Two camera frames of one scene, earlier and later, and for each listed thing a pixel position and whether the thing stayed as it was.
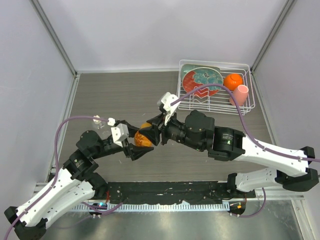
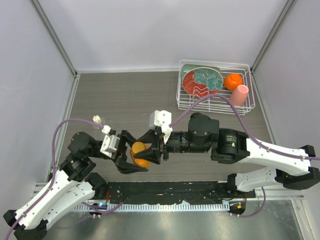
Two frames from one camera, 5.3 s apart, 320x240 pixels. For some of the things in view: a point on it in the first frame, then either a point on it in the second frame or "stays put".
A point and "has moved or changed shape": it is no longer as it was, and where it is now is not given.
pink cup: (240, 94) stays put
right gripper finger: (153, 132) -> (151, 154)
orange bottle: (141, 140) has moved or changed shape
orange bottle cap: (145, 125) has moved or changed shape
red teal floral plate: (194, 77) stays put
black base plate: (197, 192) stays put
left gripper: (132, 150) -> (120, 159)
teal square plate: (185, 68) stays put
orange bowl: (232, 81) stays put
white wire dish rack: (215, 87) stays put
